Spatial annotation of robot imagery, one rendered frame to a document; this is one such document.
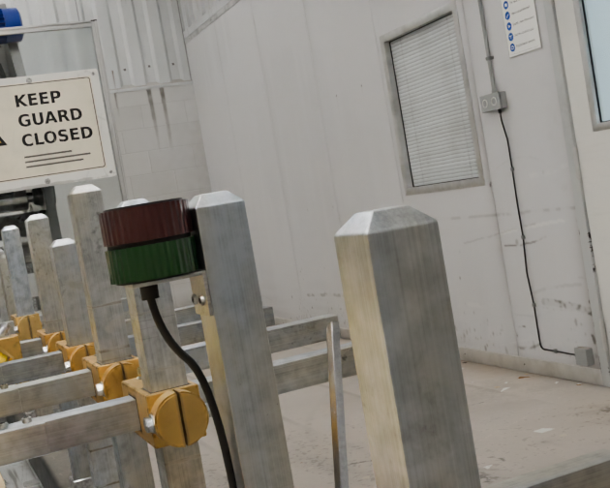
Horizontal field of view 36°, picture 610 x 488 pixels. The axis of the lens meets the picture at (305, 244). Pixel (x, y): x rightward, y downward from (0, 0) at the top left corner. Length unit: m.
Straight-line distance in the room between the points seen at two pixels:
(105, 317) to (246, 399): 0.50
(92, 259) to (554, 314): 3.92
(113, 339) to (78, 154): 1.84
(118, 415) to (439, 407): 0.55
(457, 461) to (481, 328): 5.04
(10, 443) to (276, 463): 0.33
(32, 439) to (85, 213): 0.31
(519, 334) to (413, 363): 4.76
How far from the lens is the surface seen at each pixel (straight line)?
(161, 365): 0.89
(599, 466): 0.86
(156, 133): 9.57
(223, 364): 0.64
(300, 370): 0.98
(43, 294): 1.62
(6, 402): 1.16
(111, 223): 0.62
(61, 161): 2.93
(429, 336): 0.41
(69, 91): 2.96
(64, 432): 0.92
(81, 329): 1.38
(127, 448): 1.15
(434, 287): 0.41
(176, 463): 0.91
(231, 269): 0.64
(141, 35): 9.74
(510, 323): 5.21
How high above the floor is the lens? 1.13
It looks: 3 degrees down
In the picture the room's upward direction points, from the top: 10 degrees counter-clockwise
